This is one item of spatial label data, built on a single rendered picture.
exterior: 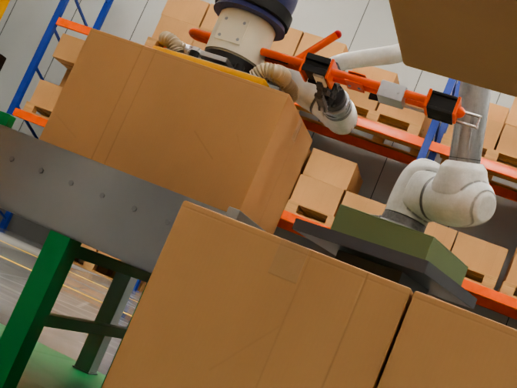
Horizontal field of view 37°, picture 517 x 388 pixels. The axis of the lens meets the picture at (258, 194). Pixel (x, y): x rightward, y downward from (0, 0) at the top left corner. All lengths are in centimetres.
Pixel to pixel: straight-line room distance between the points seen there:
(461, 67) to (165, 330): 84
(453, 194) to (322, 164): 706
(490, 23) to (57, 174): 157
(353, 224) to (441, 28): 211
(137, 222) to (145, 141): 31
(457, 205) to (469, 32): 204
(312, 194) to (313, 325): 827
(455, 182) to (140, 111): 103
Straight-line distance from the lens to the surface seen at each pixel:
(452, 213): 251
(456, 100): 205
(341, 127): 240
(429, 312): 117
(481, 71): 51
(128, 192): 182
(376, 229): 252
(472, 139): 254
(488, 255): 920
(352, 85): 211
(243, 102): 198
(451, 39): 48
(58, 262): 187
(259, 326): 121
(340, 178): 944
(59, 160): 193
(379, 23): 1152
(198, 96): 202
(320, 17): 1168
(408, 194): 264
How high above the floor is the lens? 43
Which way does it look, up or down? 8 degrees up
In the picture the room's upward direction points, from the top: 23 degrees clockwise
